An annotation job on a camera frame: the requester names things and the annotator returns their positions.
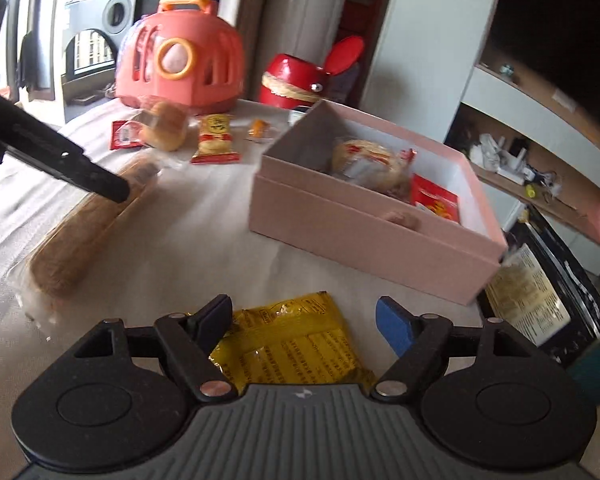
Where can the red lidded container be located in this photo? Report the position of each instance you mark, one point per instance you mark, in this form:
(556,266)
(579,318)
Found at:
(290,72)

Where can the red and yellow snack packet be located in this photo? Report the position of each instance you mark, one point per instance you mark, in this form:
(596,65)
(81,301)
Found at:
(215,137)

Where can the long bread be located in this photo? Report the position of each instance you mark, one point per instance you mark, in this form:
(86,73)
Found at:
(75,245)

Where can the small orange candy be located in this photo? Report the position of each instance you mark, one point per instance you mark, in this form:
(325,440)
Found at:
(259,130)

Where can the black television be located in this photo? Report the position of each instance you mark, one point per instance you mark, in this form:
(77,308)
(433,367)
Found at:
(555,20)

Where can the white shelf unit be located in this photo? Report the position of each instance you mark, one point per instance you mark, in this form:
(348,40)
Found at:
(530,110)

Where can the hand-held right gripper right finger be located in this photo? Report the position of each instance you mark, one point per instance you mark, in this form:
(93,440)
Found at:
(395,330)

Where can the pink cardboard box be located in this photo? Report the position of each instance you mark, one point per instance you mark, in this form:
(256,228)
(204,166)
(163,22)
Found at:
(330,230)

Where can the white router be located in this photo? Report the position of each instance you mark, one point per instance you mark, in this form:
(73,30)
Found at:
(512,160)

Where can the black bag with white label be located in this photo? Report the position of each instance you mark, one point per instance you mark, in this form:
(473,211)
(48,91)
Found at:
(525,290)

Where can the brown bread bun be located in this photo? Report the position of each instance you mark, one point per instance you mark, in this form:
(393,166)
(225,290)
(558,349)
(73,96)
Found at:
(167,127)

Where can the dark hanging cloth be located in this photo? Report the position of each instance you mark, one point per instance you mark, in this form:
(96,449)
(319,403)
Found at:
(35,65)

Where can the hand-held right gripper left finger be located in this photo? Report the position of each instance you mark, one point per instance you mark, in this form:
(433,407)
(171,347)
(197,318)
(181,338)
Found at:
(216,317)

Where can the white tablecloth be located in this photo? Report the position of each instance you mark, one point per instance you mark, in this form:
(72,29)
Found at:
(190,240)

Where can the pink toy carrier basket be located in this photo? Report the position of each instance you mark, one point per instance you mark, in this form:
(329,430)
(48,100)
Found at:
(220,60)

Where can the teal thermos bottle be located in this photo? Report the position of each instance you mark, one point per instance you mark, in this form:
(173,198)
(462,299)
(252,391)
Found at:
(597,375)

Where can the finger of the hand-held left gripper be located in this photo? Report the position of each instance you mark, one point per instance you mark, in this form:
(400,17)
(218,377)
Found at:
(55,147)

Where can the round cake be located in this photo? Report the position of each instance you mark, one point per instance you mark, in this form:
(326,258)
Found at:
(365,165)

